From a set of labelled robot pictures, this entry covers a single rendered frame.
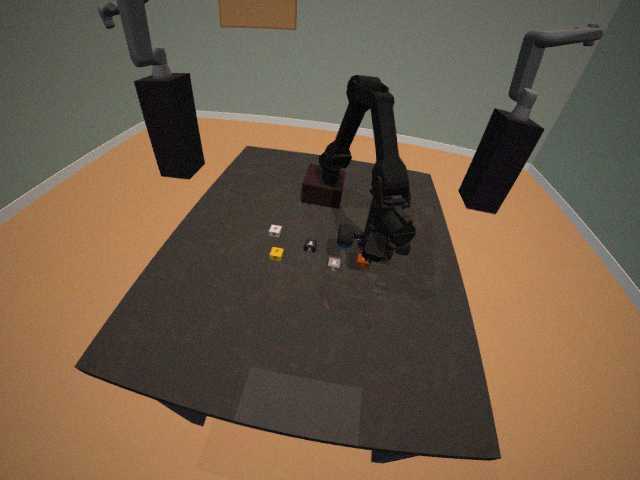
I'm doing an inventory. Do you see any yellow block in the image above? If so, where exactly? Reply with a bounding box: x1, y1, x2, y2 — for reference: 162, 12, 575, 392
269, 247, 284, 262

